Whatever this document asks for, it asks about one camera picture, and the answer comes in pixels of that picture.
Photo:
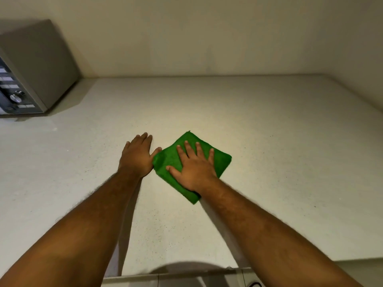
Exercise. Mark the person's left hand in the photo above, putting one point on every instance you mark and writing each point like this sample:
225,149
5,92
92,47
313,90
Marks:
136,158

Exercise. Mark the person's right middle finger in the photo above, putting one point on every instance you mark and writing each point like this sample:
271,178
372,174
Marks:
189,150

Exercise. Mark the person's right hand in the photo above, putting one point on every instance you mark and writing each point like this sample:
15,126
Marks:
194,173

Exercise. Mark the person's right forearm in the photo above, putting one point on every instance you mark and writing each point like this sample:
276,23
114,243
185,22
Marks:
269,236

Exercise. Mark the person's left thumb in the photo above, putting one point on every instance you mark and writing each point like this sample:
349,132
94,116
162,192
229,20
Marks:
156,153

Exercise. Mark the person's right thumb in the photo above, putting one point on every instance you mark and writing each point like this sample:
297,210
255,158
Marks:
174,172

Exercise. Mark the silver microwave oven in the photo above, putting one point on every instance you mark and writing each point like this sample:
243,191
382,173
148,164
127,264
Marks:
33,71

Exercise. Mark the person's left forearm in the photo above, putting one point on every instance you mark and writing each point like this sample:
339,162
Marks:
77,230

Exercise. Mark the green microfiber cloth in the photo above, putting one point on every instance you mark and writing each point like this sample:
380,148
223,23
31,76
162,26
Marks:
170,159

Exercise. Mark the person's right little finger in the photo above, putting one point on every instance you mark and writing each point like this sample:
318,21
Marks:
211,156

